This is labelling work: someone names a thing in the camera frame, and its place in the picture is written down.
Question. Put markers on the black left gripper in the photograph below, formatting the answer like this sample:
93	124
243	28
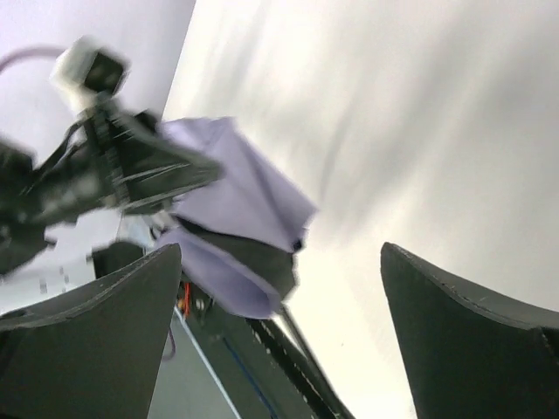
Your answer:
140	170

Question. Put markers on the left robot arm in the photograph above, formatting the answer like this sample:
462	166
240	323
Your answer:
33	199

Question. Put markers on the lavender folding umbrella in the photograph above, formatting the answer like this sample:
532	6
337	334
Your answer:
239	235

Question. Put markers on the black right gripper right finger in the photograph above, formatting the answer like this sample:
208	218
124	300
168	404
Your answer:
468	351

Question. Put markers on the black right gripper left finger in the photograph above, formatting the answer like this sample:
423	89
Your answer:
93	352

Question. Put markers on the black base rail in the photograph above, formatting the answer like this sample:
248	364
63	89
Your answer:
260	371

